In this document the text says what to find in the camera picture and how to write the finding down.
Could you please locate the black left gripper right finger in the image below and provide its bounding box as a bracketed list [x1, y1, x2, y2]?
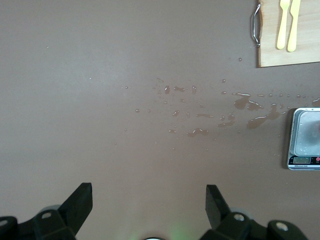
[199, 184, 310, 240]

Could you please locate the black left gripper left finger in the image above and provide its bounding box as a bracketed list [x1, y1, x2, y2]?
[0, 182, 94, 240]

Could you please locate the silver digital kitchen scale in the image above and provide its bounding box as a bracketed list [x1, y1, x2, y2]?
[286, 107, 320, 171]

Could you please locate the wooden cutting board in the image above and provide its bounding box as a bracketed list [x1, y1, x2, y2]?
[256, 0, 320, 69]

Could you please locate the yellow plastic fork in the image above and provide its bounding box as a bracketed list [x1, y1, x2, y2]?
[276, 0, 290, 50]

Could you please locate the yellow plastic knife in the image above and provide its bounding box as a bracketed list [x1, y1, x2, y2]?
[286, 0, 302, 53]

